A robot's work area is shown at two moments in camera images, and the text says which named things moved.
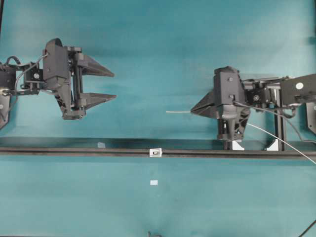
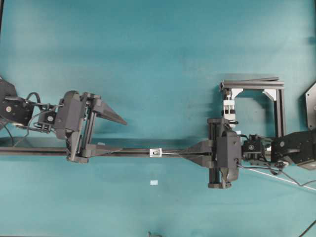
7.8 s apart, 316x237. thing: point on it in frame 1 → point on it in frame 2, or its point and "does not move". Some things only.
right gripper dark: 229,97 → 228,154
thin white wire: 264,130 → 264,173
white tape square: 154,182 does not move
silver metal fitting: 155,152 does not move
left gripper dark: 61,72 → 75,118
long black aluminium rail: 166,152 does not move
